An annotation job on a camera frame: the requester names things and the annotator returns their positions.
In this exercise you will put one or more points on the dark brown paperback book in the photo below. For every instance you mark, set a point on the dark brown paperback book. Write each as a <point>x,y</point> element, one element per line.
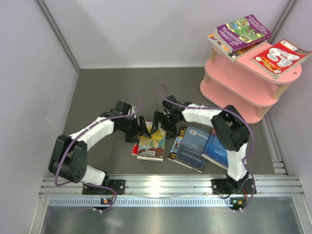
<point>233,56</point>

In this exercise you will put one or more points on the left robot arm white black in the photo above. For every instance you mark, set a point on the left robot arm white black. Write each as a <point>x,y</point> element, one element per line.
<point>70,152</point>

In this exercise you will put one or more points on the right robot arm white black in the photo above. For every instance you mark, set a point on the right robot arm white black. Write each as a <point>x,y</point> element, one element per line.
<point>230,128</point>

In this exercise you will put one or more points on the aluminium mounting rail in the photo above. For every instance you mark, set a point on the aluminium mounting rail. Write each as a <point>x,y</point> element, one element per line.
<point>157,186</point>

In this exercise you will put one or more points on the red 13-storey treehouse book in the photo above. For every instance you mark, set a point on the red 13-storey treehouse book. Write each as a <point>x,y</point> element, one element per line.
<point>280,58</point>

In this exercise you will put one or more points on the Roald Dahl Charlie book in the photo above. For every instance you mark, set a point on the Roald Dahl Charlie book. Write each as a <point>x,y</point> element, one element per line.
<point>218,44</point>

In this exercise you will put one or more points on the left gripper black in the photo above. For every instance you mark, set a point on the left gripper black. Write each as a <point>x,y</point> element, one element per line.
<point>136,129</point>

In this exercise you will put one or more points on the purple 117-storey treehouse book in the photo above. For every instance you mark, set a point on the purple 117-storey treehouse book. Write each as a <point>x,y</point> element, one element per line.
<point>242,33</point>

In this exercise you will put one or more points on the red starred book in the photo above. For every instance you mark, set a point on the red starred book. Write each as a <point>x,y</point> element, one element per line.
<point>135,149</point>

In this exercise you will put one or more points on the blue orange paperback book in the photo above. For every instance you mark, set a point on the blue orange paperback book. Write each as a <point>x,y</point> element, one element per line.
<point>215,152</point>

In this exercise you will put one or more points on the pink three-tier shelf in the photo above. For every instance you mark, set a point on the pink three-tier shelf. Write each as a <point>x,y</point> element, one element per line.
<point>243,84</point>

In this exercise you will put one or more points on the yellow illustrated paperback book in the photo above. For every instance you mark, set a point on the yellow illustrated paperback book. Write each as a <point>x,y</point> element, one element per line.
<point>152,148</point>

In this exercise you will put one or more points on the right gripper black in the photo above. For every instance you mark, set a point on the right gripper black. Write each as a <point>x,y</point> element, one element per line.
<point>165,121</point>

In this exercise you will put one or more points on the perforated cable duct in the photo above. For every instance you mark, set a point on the perforated cable duct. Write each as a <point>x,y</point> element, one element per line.
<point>144,202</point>

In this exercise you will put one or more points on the black yellow book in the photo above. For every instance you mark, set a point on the black yellow book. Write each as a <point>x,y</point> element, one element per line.
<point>176,144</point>

